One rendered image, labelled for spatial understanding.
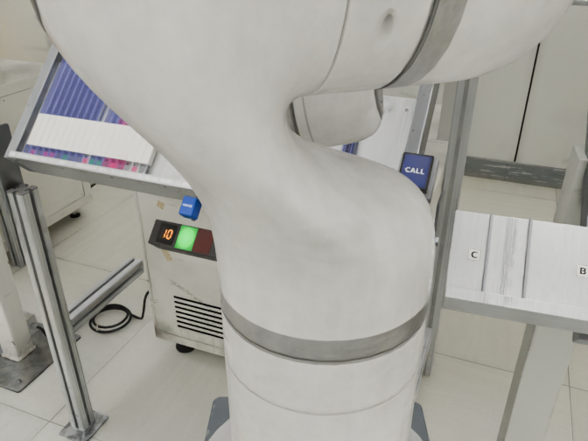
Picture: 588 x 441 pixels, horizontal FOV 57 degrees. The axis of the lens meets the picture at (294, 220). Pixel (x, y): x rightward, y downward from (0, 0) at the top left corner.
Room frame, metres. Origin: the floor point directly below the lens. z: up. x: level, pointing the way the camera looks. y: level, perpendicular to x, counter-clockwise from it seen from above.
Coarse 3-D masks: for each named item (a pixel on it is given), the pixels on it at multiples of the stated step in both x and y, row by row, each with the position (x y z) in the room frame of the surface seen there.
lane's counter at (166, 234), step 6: (162, 222) 0.74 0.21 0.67; (162, 228) 0.73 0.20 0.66; (168, 228) 0.73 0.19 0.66; (174, 228) 0.73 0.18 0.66; (162, 234) 0.73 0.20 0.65; (168, 234) 0.72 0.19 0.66; (174, 234) 0.72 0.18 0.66; (156, 240) 0.72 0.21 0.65; (162, 240) 0.72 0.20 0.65; (168, 240) 0.72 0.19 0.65
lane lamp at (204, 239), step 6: (198, 234) 0.71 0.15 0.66; (204, 234) 0.71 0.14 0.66; (210, 234) 0.71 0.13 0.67; (198, 240) 0.71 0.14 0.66; (204, 240) 0.70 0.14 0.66; (210, 240) 0.70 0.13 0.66; (198, 246) 0.70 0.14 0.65; (204, 246) 0.70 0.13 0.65; (210, 246) 0.69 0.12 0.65; (198, 252) 0.69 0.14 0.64; (204, 252) 0.69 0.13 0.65
